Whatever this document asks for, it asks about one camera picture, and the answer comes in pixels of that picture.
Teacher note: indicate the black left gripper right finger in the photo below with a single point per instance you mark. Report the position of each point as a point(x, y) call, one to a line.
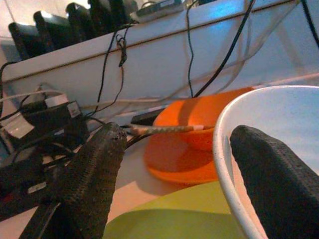
point(281, 189)

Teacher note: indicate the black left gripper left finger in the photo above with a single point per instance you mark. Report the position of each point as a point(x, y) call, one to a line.
point(84, 179)

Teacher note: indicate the black labelled power adapter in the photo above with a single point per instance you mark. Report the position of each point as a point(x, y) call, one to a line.
point(49, 117)

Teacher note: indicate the white ribbed ceramic bowl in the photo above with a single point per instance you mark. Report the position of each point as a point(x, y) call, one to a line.
point(274, 112)

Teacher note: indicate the flat black device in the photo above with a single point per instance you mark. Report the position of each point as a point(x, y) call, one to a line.
point(144, 118)

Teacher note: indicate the orange square plate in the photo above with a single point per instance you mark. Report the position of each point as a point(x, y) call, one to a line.
point(174, 169)

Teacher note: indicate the light green plate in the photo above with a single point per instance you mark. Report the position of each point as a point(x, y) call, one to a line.
point(174, 219)

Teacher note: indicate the orange square bowl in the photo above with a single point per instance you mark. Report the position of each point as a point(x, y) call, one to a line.
point(172, 117)

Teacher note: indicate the white power strip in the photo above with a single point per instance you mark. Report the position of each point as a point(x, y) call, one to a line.
point(159, 7)

